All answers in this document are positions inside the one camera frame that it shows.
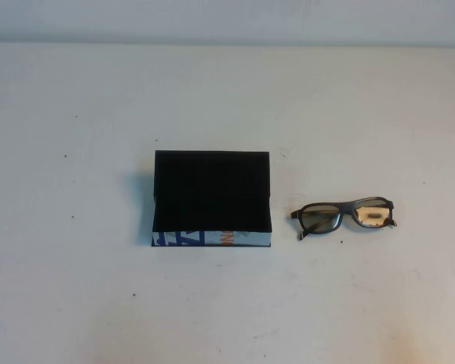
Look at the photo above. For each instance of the black frame glasses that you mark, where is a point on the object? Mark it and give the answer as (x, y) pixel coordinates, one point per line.
(322, 218)

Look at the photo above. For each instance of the black glasses case box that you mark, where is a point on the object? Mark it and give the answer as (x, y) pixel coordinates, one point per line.
(212, 189)

